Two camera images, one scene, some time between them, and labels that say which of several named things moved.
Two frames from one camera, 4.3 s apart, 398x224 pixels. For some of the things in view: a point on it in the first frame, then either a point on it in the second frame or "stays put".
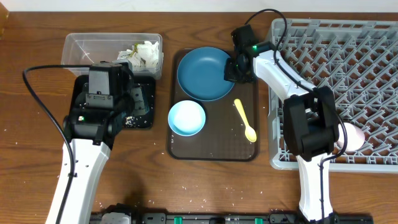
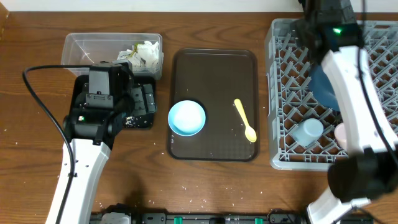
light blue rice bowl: x=186 y=118 stays put
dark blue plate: x=201 y=74 -> x=321 y=86
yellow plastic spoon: x=250 y=132 stays put
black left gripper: x=137 y=100 stays put
